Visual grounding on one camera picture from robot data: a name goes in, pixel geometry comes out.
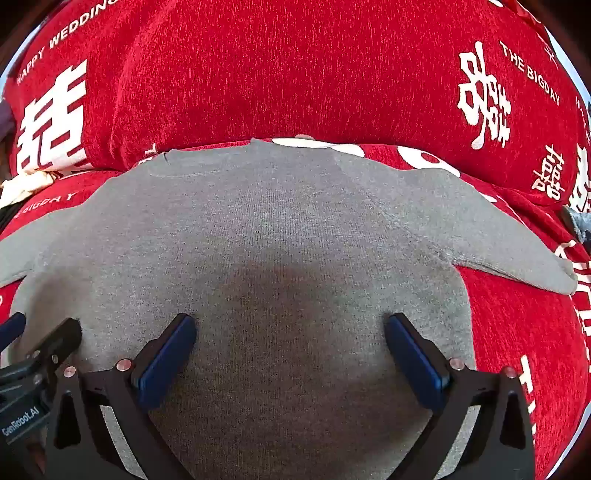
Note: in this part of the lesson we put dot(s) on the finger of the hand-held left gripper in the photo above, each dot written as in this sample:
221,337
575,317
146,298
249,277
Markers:
11,328
60,341

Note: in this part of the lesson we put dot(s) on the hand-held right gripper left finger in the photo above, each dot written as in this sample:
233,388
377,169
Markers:
164,364

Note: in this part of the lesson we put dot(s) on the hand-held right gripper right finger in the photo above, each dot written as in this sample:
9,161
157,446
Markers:
415,364

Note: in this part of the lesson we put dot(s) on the grey knit sweater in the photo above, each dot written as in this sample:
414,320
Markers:
277,240

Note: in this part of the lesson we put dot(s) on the red printed sofa seat cover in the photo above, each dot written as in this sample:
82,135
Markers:
512,332

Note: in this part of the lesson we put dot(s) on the black cloth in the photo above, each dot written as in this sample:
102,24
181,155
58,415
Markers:
8,214

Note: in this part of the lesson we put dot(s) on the cream cloth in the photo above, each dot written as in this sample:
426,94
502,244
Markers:
21,187

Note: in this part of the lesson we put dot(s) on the grey object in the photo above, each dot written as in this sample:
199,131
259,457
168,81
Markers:
578,224

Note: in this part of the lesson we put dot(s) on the red folded quilt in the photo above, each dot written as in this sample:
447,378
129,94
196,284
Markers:
300,69

